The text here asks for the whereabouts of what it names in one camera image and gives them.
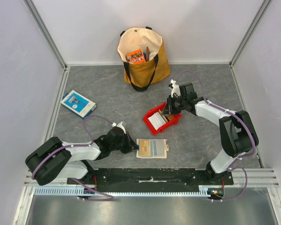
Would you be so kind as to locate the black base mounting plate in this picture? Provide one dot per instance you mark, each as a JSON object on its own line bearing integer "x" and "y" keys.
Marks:
{"x": 152, "y": 179}

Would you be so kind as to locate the white card stack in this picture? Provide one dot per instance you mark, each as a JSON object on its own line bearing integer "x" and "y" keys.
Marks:
{"x": 156, "y": 120}

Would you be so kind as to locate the brown item in bag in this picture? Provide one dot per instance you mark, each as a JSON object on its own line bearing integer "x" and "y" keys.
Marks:
{"x": 146, "y": 54}

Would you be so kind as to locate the white cable duct rail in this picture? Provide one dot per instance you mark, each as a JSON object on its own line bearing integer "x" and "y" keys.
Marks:
{"x": 80, "y": 191}

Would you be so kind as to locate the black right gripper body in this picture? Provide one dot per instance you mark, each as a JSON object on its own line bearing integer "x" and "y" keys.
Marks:
{"x": 171, "y": 106}

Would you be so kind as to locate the red plastic bin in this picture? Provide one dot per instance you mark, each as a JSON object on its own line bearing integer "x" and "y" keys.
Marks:
{"x": 167, "y": 125}

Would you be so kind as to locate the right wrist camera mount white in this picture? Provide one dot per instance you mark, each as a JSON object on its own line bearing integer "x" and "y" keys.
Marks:
{"x": 175, "y": 89}

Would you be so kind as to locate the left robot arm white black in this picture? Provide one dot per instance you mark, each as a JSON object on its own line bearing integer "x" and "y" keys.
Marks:
{"x": 58, "y": 159}

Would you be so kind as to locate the orange snack box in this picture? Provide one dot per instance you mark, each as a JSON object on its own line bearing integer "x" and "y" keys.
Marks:
{"x": 136, "y": 57}

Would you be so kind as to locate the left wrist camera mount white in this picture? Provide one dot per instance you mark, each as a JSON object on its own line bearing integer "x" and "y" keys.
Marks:
{"x": 120, "y": 125}

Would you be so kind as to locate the white item in bag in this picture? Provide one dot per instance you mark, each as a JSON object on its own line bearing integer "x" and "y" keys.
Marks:
{"x": 152, "y": 55}

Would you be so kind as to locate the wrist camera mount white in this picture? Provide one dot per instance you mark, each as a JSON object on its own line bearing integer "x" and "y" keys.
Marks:
{"x": 175, "y": 89}
{"x": 120, "y": 125}

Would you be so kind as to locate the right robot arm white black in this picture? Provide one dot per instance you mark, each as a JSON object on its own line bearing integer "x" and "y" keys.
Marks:
{"x": 237, "y": 132}

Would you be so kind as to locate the blue razor package box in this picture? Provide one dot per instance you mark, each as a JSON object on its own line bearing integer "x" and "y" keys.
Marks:
{"x": 78, "y": 104}

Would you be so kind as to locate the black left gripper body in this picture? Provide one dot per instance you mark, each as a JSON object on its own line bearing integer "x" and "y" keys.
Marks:
{"x": 123, "y": 145}

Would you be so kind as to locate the mustard canvas tote bag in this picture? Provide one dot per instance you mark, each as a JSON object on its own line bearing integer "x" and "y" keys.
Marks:
{"x": 141, "y": 76}

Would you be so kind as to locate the beige leather card holder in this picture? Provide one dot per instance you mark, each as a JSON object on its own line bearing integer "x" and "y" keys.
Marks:
{"x": 151, "y": 157}

